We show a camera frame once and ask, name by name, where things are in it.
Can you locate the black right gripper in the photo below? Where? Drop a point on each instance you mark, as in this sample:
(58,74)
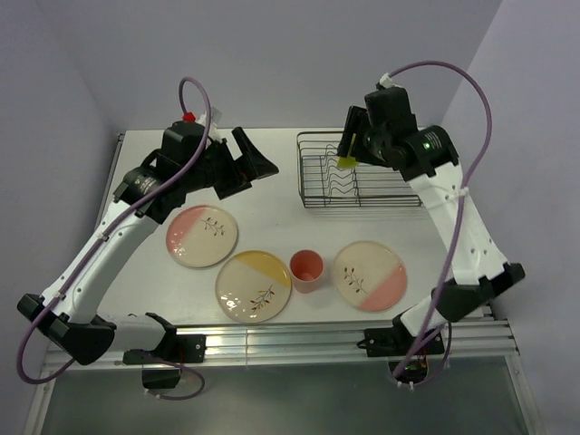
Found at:
(356,121)

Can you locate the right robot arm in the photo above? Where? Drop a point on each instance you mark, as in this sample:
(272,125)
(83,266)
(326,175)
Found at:
(475,271)

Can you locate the pink cup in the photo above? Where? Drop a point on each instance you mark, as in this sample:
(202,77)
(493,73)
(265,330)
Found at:
(307,270)

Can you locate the yellow cream plate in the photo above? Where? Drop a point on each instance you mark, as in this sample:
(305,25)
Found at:
(253,286)

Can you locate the aluminium table rail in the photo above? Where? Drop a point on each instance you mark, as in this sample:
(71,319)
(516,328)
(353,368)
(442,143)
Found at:
(289,344)

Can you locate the wire dish rack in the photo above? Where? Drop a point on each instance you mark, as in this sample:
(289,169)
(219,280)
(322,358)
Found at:
(324,183)

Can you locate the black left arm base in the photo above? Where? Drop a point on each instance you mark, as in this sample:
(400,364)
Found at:
(183,348)

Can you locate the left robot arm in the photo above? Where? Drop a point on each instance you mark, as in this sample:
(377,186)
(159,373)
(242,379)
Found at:
(67,311)

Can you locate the green ceramic bowl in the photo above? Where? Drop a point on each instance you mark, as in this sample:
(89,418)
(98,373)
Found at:
(344,152)

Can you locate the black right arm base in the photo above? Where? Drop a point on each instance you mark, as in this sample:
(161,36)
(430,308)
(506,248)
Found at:
(390,342)

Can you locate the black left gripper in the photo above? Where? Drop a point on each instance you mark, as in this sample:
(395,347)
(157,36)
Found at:
(256,166)

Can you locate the pink cream plate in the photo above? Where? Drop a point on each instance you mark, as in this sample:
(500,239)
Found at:
(201,236)
(369,276)

